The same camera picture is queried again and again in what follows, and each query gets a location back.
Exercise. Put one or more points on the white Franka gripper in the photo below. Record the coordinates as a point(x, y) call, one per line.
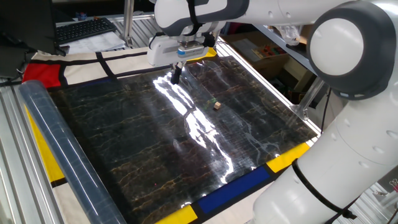
point(162, 52)

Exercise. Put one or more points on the small wooden cube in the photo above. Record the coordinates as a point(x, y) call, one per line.
point(217, 105)

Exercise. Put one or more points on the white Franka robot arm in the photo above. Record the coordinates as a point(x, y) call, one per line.
point(342, 174)

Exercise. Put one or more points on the black marble pattern mat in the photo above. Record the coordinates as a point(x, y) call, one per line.
point(140, 140)

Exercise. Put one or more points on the white paper sheets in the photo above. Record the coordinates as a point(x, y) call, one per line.
point(99, 43)

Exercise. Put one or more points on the Mondrian pattern cloth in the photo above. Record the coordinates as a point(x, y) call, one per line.
point(84, 73)

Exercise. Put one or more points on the colourful toy set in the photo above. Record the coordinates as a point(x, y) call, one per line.
point(267, 51)

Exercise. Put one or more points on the black computer keyboard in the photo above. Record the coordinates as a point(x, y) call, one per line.
point(84, 29)

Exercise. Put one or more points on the small red blue toy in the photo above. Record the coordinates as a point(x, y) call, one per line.
point(81, 16)

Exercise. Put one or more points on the clear plastic bag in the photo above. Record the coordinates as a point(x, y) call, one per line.
point(287, 32)

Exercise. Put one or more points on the rolled clear plastic film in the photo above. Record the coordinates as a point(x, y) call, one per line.
point(68, 149)

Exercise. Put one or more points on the black monitor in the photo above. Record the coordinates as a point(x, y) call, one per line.
point(25, 25)

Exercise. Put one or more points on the pink binder clip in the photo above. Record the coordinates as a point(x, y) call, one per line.
point(394, 183)

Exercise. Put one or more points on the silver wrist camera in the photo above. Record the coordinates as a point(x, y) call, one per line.
point(191, 50)

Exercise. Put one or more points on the aluminium frame post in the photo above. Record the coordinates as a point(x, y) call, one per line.
point(128, 21)

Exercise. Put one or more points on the grey shelf rail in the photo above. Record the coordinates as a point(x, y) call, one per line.
point(303, 60)

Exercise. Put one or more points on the clear acrylic bracket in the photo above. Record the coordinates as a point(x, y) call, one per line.
point(306, 102)

